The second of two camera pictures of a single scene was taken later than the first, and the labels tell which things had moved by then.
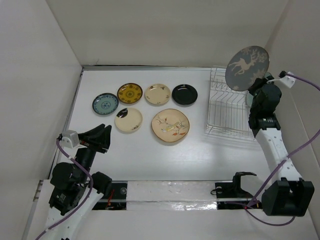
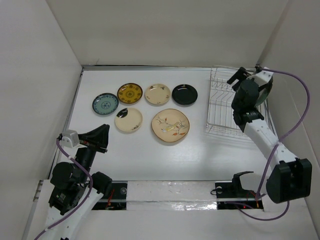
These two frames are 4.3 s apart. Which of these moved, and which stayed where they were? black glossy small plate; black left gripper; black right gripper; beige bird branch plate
Moved: black right gripper
Stayed: black left gripper; beige bird branch plate; black glossy small plate
